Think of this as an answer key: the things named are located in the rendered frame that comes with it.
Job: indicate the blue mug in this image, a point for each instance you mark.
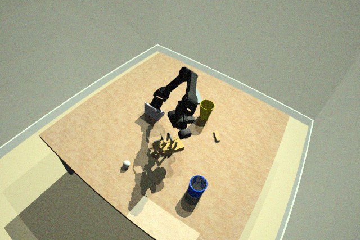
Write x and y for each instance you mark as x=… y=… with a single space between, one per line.
x=197 y=186

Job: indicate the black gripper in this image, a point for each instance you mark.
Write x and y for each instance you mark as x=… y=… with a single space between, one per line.
x=183 y=134

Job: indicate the small white ball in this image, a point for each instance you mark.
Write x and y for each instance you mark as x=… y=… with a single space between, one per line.
x=126 y=164

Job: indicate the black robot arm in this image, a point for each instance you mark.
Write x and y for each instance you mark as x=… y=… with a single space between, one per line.
x=189 y=101

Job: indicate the yellow cup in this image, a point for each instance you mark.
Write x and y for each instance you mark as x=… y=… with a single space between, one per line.
x=206 y=108

